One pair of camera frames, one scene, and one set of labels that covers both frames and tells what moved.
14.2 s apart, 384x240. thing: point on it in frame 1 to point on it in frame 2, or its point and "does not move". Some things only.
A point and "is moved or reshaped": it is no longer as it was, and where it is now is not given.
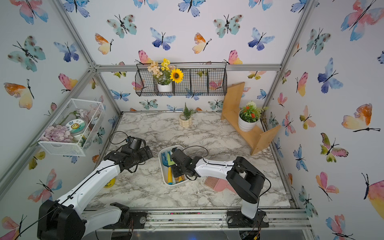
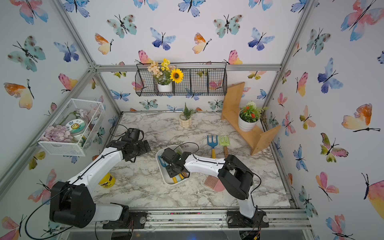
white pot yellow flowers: x=164 y=74 does not move
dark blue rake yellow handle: x=167 y=160 is moved or reshaped
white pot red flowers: x=249 y=115 does not move
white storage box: x=165 y=169 does not move
